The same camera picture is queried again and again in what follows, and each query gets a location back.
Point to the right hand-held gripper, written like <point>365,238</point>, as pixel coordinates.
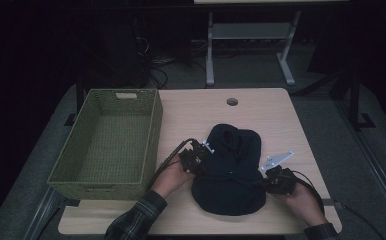
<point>279,180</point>

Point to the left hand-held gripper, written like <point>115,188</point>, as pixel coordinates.
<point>194,156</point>

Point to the dark navy hoodie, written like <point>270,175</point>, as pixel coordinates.
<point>231,180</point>

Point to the green woven basket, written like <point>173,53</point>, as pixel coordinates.
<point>114,146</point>

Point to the person's left hand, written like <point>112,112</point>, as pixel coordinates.
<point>171,178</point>

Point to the person's right hand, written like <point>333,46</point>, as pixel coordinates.
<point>302,203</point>

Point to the black metal stand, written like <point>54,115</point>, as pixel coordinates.
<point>351,96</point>

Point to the black computer tower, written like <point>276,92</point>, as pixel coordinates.
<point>114,53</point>

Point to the white metal stand frame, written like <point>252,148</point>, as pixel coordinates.
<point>252,31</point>

